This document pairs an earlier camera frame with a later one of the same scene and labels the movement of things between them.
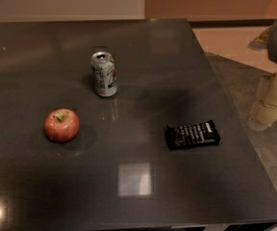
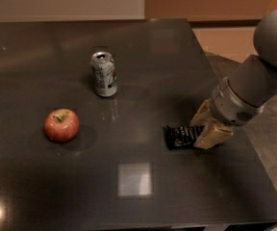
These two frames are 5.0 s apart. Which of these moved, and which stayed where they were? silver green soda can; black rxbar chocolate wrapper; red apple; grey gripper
Moved: grey gripper
Stayed: red apple; black rxbar chocolate wrapper; silver green soda can
